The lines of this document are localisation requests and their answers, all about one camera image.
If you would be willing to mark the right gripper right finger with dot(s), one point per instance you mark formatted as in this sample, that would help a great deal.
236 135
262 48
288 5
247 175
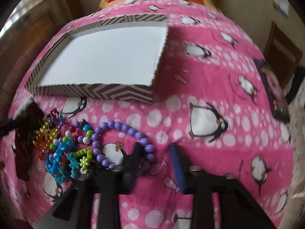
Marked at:
238 208

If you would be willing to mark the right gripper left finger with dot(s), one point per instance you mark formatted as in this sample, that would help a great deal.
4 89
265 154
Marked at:
74 208

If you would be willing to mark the leopard print bow scrunchie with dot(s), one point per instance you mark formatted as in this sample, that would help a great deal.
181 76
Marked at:
25 126

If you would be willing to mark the pink penguin blanket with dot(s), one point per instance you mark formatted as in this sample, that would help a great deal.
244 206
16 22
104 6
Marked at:
209 99

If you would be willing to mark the smartphone with face screen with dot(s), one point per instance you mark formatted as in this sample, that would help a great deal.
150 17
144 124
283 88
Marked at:
277 102

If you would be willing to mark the striped chevron tray box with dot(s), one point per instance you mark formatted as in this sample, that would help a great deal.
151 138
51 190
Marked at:
112 59

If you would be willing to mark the wooden chair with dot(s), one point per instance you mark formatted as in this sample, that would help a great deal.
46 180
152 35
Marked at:
282 55

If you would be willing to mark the wall calendar poster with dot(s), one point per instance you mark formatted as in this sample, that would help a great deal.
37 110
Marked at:
282 6

